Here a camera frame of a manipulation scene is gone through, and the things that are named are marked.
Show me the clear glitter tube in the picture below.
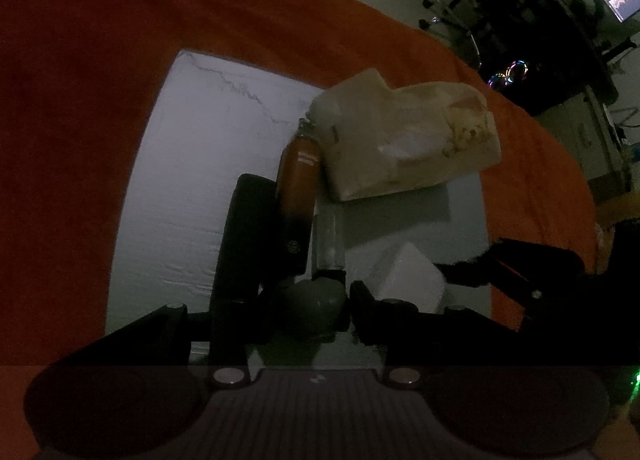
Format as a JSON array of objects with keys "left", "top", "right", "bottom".
[{"left": 311, "top": 203, "right": 345, "bottom": 273}]

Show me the brown small bottle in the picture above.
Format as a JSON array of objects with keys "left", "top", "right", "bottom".
[{"left": 277, "top": 118, "right": 322, "bottom": 217}]

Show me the white small box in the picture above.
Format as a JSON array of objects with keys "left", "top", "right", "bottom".
[{"left": 366, "top": 243, "right": 446, "bottom": 314}]

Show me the rgb lit computer case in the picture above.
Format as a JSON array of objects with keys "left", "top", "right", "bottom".
[{"left": 487, "top": 60, "right": 529, "bottom": 90}]

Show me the black office chair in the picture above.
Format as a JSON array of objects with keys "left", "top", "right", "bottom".
[{"left": 418, "top": 0, "right": 483, "bottom": 70}]

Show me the white paper sheet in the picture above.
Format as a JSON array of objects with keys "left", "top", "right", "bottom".
[{"left": 106, "top": 51, "right": 489, "bottom": 331}]

